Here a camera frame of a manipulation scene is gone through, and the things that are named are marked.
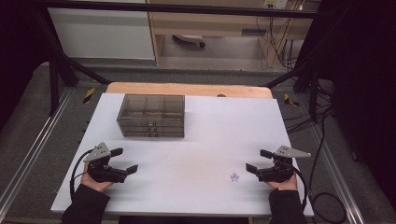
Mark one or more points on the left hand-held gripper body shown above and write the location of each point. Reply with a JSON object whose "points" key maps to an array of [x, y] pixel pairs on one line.
{"points": [[101, 172]]}

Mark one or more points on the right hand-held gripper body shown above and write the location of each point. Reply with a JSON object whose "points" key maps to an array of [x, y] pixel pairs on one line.
{"points": [[278, 174]]}

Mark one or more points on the small purple star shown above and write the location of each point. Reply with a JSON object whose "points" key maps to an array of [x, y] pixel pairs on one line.
{"points": [[234, 177]]}

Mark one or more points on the smoky plastic drawer box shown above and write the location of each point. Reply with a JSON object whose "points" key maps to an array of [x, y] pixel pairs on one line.
{"points": [[152, 107]]}

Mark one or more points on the person's right hand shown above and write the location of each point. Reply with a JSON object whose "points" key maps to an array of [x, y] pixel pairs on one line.
{"points": [[285, 186]]}

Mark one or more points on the person's left hand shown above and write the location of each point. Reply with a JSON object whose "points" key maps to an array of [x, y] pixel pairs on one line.
{"points": [[95, 185]]}

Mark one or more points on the white board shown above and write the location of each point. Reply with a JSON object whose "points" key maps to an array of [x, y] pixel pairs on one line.
{"points": [[211, 130]]}

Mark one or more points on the wooden table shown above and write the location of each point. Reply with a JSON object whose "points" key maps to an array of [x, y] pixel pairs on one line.
{"points": [[186, 89]]}

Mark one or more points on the white cabinet panel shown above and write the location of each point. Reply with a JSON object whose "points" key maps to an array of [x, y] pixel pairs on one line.
{"points": [[99, 34]]}

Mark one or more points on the black curtain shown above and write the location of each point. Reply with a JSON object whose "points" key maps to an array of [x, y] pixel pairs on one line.
{"points": [[364, 77], [18, 56]]}

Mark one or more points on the office chair base with caster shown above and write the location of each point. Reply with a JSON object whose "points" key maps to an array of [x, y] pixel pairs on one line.
{"points": [[190, 39]]}

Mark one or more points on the light wooden desk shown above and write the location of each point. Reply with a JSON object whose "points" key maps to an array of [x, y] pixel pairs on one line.
{"points": [[218, 23]]}

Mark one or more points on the white power strip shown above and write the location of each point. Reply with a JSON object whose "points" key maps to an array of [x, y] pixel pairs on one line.
{"points": [[275, 3]]}

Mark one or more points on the aluminium floor rail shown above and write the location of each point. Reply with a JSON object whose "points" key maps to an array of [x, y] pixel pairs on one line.
{"points": [[336, 174], [34, 149]]}

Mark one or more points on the black metal frame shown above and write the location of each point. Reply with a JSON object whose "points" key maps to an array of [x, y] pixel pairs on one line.
{"points": [[186, 8]]}

